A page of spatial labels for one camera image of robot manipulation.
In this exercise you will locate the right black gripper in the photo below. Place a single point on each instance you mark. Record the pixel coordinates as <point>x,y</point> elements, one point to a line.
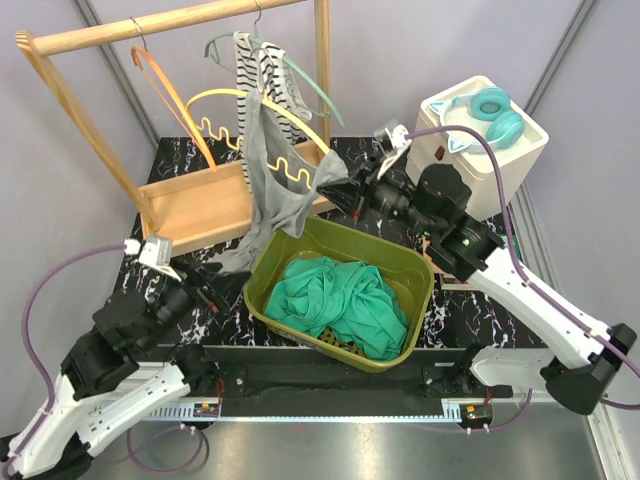
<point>346,196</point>

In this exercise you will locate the olive plastic basket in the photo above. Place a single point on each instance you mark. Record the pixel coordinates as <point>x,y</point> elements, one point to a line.
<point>404,270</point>

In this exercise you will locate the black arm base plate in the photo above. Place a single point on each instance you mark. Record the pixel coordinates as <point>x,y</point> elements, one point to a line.
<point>297,384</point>

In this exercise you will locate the teal cat-ear headphones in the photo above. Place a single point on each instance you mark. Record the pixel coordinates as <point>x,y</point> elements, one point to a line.
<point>493,105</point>

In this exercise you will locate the yellow hanger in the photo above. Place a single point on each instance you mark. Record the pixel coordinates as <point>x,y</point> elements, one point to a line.
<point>267,154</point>

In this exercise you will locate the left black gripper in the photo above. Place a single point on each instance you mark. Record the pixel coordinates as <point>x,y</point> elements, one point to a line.
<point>227,284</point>

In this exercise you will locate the green tank top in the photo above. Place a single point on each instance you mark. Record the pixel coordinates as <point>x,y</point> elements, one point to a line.
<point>350,298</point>

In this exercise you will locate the grey tank top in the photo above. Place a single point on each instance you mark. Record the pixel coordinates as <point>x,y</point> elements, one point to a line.
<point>273,208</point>

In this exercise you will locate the wooden clothes rack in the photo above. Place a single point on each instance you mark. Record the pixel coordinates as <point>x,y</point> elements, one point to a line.
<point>195,210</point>

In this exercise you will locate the green hanger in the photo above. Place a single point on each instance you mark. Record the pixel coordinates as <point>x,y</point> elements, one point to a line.
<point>211,51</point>

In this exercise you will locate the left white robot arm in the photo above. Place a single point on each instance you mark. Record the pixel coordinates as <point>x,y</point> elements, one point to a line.
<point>72,428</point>

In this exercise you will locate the black white striped tank top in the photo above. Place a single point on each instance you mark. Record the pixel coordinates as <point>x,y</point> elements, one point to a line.
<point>260,66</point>

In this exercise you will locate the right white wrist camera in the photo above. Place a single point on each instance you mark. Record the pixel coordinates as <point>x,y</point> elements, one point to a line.
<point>394,142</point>

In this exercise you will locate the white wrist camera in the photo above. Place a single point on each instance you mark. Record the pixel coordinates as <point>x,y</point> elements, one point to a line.
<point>154,253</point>
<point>394,142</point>

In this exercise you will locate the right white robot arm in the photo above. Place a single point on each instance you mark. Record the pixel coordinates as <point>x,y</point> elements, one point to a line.
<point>582,355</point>

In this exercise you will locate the orange hanger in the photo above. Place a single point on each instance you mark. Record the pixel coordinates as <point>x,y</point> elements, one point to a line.
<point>158,80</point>

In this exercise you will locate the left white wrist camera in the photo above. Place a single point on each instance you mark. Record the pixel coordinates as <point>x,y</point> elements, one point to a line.
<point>154,253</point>

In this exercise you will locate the book with green cover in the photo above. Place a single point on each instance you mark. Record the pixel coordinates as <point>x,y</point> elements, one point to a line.
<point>450,280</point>

